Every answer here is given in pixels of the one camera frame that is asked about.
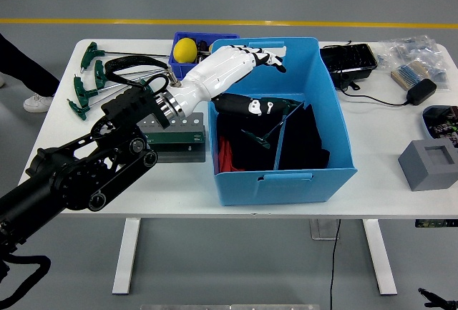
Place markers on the robot right hand black fingers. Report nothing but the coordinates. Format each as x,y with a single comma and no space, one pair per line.
438,301

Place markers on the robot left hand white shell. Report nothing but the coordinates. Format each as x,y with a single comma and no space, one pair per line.
214,70

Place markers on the green grey wrench stand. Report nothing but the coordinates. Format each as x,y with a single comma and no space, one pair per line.
186,134

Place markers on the large light blue folding box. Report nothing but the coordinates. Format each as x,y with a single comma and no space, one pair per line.
293,190

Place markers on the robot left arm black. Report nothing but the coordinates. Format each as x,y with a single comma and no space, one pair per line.
71,177

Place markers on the black parts in bin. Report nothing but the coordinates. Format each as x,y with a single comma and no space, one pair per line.
203,48

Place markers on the yellow ball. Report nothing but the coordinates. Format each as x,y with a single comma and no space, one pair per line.
185,50

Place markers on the small dark blue bin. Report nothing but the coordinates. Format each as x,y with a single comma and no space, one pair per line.
179,68

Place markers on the white table leg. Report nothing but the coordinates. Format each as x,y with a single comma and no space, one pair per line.
127,252
379,252

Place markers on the table control panel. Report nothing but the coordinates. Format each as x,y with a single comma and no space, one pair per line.
433,223

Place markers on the red cloth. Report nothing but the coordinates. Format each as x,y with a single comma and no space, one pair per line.
225,156

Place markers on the black cloth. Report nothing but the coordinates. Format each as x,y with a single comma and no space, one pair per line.
304,138

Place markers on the grey block with square recess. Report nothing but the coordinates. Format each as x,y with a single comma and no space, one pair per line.
429,177

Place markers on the black plastic tray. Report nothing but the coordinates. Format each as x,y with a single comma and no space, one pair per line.
347,59

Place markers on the metal plate under table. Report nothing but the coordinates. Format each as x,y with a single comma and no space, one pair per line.
320,231

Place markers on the blue bin with electronics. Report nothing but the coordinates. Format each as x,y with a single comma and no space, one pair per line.
442,124

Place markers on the person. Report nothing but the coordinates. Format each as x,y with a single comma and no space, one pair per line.
25,70

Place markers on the tan blue resistor strip pack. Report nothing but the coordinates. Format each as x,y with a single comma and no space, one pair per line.
408,73

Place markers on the clear plastic component bags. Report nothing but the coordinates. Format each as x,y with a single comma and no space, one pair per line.
411,48

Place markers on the black power adapter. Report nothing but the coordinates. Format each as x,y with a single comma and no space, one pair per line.
420,91

